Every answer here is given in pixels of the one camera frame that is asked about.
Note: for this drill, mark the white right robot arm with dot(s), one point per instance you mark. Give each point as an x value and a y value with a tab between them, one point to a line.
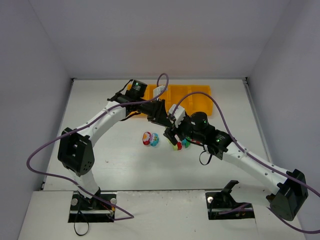
286	190

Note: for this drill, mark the green curved lego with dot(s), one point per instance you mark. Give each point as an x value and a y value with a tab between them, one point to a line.
187	145

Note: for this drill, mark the light blue lego brick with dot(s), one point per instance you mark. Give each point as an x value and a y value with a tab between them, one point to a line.
184	142

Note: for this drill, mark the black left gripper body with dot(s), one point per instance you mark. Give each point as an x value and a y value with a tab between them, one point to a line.
155	111

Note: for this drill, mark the yellow bin far left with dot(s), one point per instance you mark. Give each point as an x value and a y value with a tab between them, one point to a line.
136	94

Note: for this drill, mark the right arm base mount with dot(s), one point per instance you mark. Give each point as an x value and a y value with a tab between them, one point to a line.
222	206

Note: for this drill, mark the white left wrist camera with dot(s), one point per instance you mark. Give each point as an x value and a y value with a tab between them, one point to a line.
158	90

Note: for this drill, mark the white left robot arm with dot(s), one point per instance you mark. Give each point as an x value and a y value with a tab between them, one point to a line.
76	146

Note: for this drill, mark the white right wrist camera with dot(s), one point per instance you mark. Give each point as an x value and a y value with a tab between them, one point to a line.
177	113

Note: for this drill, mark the yellow bin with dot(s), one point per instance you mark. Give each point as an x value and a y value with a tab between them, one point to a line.
158	105
175	93
136	94

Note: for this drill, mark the blue flower lego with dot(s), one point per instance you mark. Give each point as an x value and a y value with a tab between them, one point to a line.
154	139

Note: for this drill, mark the red flower lego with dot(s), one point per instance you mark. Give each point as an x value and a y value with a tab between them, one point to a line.
146	138

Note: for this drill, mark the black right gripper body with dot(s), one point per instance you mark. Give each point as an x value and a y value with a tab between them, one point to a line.
172	135

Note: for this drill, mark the aluminium frame rail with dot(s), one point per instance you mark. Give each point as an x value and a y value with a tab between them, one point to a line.
256	118

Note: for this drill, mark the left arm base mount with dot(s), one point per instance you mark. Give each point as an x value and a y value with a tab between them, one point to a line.
84	210

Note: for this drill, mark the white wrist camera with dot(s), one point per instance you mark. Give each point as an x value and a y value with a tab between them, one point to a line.
177	113
158	90

